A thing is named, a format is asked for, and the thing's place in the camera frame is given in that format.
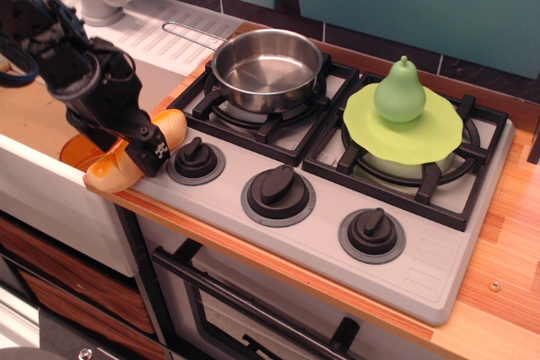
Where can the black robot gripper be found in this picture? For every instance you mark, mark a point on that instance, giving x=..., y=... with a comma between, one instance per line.
x=97, y=82

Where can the yellow toy bread loaf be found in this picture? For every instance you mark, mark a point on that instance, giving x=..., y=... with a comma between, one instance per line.
x=116, y=171

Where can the green toy pear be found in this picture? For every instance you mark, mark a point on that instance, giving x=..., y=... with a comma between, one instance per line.
x=400, y=97

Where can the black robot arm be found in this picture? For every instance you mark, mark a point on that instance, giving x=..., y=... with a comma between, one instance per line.
x=16, y=27

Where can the black left stove knob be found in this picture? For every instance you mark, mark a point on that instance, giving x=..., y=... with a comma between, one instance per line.
x=196, y=163

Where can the black stove knob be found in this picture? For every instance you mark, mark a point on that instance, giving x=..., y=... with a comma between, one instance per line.
x=372, y=236
x=196, y=163
x=278, y=198

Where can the black middle stove knob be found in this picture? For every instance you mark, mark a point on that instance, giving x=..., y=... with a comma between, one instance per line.
x=278, y=198

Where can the stainless steel pot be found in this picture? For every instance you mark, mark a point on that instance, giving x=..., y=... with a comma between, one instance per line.
x=263, y=71

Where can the grey toy stove top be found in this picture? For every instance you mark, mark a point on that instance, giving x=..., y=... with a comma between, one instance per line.
x=422, y=281

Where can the black right stove knob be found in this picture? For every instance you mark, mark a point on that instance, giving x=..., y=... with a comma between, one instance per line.
x=372, y=236

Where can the light green plate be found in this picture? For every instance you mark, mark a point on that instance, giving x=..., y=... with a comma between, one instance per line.
x=401, y=132

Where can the orange plastic cup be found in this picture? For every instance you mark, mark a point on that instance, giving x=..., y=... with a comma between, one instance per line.
x=80, y=153

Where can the white toy sink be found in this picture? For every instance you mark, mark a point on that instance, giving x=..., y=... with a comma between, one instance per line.
x=168, y=40

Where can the wooden drawer front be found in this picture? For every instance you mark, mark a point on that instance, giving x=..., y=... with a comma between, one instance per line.
x=80, y=274

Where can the black left burner grate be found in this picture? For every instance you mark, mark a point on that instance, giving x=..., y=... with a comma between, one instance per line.
x=285, y=137

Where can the black burner grate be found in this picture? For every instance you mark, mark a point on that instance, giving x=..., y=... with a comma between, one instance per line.
x=448, y=197
x=285, y=137

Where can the oven door with window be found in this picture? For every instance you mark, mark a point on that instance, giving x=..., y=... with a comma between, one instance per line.
x=236, y=309

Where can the black right burner grate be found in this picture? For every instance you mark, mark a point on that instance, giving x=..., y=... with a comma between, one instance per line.
x=448, y=197

